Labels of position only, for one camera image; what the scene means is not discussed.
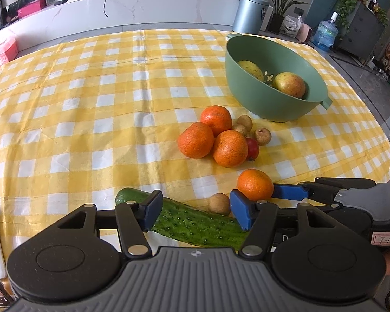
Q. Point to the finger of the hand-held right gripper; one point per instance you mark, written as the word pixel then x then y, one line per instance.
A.
pixel 289 192

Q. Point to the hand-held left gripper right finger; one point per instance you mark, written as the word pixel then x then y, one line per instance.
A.
pixel 242 211

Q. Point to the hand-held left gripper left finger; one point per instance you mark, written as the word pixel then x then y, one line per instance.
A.
pixel 152 211

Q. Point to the brown longan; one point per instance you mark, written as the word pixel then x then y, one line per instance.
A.
pixel 218 204
pixel 262 136
pixel 240 130
pixel 245 122

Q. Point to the orange tangerine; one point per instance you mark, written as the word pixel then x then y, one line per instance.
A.
pixel 254 183
pixel 216 118
pixel 195 139
pixel 230 149

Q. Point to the green plastic colander bowl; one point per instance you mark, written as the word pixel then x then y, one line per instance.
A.
pixel 247 87

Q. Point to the green cucumber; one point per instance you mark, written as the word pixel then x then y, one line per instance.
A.
pixel 188 224

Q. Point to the small red fruit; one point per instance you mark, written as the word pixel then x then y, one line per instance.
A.
pixel 253 149

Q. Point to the red yellow apple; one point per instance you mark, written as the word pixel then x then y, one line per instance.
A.
pixel 289 84

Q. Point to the yellow checked tablecloth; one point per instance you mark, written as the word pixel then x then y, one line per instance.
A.
pixel 84 104

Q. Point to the yellow pear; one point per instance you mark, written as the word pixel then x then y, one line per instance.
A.
pixel 250 69

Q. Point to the small pink appliance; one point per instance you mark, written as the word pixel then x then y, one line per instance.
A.
pixel 305 32

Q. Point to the blue water jug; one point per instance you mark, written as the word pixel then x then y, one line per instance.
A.
pixel 325 35

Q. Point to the white plastic bag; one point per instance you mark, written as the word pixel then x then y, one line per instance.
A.
pixel 291 27

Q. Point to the long-leaf plant in black pot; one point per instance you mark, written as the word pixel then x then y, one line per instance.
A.
pixel 275 22

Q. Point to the grey metal cabinet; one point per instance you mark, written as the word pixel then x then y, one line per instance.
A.
pixel 360 35

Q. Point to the grey metal trash can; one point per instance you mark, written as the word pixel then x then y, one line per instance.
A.
pixel 248 13

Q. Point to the white marble media console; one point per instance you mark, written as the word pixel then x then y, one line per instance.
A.
pixel 149 9

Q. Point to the large pink storage box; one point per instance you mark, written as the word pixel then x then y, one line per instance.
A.
pixel 6 50

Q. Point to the small black device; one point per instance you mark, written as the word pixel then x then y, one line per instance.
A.
pixel 62 0

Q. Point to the magenta flat box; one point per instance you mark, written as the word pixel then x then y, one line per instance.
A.
pixel 31 8

